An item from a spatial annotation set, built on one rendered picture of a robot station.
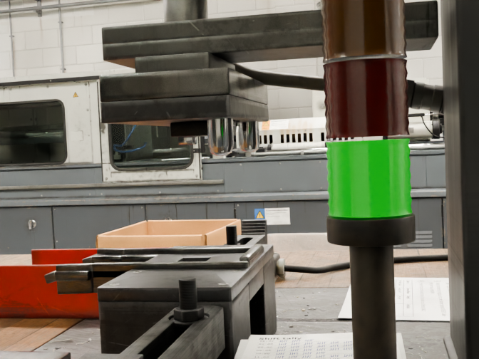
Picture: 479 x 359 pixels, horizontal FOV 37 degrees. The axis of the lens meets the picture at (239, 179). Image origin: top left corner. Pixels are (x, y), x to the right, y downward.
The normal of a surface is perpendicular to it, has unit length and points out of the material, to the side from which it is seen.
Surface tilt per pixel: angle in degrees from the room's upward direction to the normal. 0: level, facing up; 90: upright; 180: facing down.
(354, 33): 104
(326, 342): 2
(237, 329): 90
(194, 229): 93
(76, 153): 90
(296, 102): 90
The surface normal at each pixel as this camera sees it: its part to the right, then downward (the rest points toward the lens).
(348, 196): -0.58, 0.31
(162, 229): -0.24, 0.10
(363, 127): -0.24, 0.30
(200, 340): 0.98, -0.04
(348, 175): -0.60, -0.18
